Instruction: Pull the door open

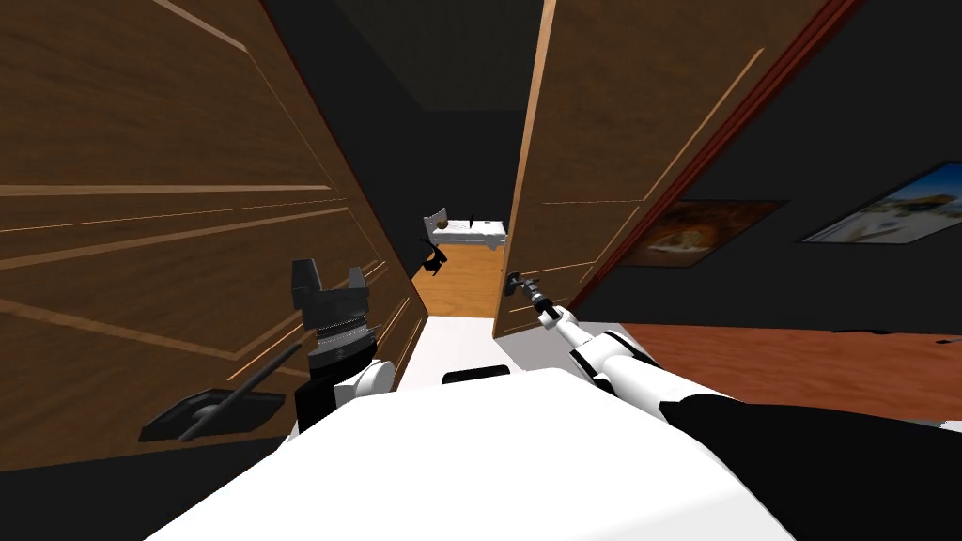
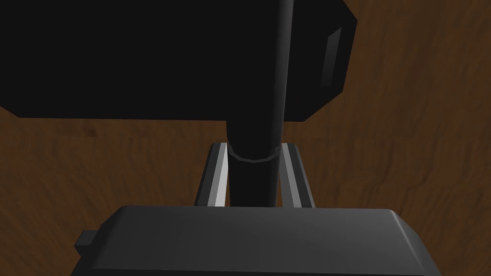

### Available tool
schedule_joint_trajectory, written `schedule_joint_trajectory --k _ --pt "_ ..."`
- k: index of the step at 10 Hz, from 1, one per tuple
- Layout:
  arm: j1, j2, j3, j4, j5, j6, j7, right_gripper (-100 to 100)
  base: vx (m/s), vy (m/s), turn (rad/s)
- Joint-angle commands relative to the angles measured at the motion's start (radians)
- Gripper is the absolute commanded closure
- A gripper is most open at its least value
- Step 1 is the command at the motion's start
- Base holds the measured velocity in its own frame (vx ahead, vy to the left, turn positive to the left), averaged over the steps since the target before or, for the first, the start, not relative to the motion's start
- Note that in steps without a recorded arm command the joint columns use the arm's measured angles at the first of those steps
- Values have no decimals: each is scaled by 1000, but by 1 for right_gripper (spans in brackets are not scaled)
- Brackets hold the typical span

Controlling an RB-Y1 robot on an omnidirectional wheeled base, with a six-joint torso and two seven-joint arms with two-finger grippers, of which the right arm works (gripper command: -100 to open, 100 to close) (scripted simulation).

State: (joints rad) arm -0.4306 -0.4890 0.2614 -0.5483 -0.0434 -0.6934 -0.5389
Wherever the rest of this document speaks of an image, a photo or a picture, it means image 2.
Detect black door handle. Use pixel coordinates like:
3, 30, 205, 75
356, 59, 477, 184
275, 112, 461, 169
0, 0, 358, 208

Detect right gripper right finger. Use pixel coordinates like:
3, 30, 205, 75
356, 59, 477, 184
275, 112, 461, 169
278, 143, 316, 209

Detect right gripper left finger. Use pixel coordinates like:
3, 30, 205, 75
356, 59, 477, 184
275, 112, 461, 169
194, 142, 230, 208

